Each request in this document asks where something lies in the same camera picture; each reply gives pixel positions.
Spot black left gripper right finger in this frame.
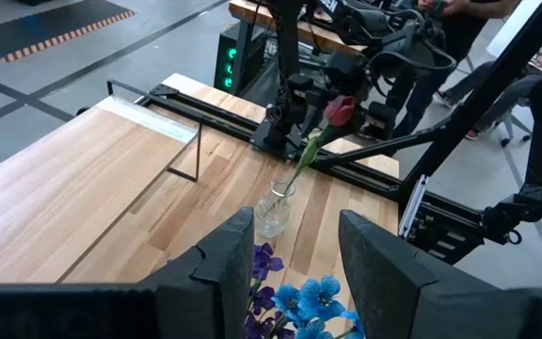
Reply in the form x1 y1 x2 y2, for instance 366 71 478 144
338 209 542 339

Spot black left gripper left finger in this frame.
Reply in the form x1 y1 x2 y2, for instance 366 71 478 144
0 205 257 339

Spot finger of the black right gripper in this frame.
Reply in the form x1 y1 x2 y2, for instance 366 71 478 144
298 89 327 138
368 101 398 141

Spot purple artificial flower bunch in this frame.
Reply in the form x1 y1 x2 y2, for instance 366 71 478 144
242 242 295 339

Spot blue artificial flower bunch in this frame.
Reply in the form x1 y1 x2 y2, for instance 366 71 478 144
273 275 366 339

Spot cut crystal glass vase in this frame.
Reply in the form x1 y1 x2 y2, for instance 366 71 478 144
253 180 296 239

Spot silver light strip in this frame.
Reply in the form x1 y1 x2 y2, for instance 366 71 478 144
397 174 430 239

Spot black computer with green lights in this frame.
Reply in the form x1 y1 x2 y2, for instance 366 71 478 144
213 21 272 98

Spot person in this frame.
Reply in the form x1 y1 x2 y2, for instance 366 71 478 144
391 0 521 138
435 32 542 148

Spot wooden background table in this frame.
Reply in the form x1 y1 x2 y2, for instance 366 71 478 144
228 0 366 56

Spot black hazard-striped floor mat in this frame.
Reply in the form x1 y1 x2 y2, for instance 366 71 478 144
0 0 136 64

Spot black aluminium rig frame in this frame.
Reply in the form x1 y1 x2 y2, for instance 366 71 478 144
134 0 542 265

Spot wooden shelf with black frame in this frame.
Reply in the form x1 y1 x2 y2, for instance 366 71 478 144
0 78 205 284

